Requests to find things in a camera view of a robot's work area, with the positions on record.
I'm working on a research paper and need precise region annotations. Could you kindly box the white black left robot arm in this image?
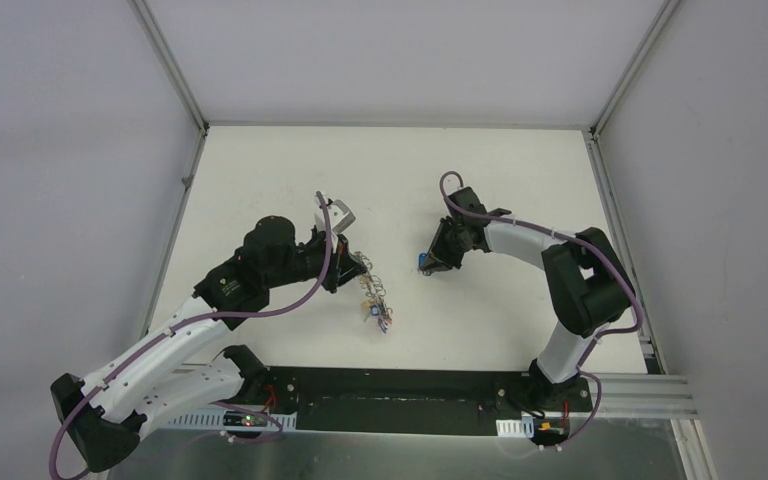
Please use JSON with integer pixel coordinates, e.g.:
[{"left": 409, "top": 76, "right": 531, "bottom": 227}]
[{"left": 50, "top": 210, "right": 367, "bottom": 473}]

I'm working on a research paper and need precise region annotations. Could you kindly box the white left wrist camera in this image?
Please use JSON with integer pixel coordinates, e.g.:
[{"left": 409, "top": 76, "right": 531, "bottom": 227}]
[{"left": 314, "top": 194, "right": 356, "bottom": 236}]

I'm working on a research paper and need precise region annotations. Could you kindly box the right white cable duct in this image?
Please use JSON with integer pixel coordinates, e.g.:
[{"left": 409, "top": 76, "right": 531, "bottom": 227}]
[{"left": 495, "top": 416, "right": 535, "bottom": 439}]

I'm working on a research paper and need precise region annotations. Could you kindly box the left white cable duct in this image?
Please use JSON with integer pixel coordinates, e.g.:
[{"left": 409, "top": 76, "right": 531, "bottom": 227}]
[{"left": 161, "top": 408, "right": 278, "bottom": 433}]

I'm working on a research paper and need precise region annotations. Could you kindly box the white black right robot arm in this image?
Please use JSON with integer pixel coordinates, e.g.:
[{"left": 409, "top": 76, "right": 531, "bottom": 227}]
[{"left": 419, "top": 187, "right": 633, "bottom": 410}]

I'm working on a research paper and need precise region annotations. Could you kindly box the black mounting base plate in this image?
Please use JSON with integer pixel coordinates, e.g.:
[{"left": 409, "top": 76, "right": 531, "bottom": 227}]
[{"left": 205, "top": 366, "right": 594, "bottom": 437}]

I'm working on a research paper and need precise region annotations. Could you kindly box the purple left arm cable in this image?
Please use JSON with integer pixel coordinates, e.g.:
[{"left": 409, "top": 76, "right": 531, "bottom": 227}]
[{"left": 48, "top": 190, "right": 335, "bottom": 480}]

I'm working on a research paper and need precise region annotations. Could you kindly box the white cable duct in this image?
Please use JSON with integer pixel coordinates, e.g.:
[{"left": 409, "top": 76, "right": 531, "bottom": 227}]
[
  {"left": 161, "top": 408, "right": 278, "bottom": 433},
  {"left": 495, "top": 416, "right": 535, "bottom": 439}
]

